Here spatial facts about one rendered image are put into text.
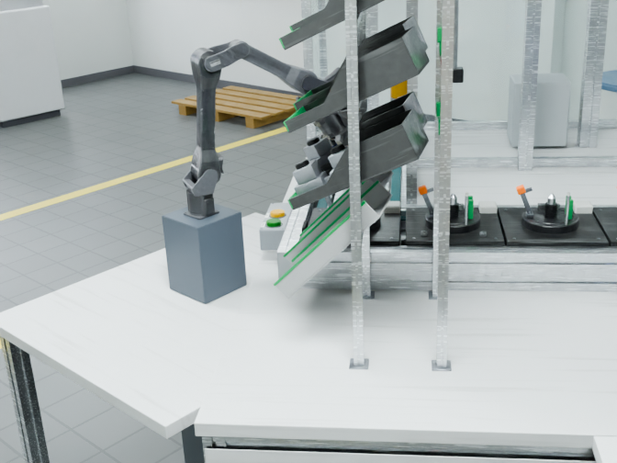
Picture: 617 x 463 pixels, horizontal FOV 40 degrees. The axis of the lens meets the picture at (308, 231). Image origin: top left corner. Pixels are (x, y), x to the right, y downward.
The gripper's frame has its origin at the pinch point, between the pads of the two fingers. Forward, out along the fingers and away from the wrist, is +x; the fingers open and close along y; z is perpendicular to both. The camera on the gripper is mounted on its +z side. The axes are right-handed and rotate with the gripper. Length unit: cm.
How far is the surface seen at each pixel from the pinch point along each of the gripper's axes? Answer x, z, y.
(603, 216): 51, 42, -18
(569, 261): 47, 20, -32
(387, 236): 21.5, -6.3, -7.0
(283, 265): 11.9, -31.1, -1.9
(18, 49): -115, -12, 571
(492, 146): 52, 74, 81
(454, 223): 28.8, 9.0, -11.3
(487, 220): 35.1, 17.9, -8.5
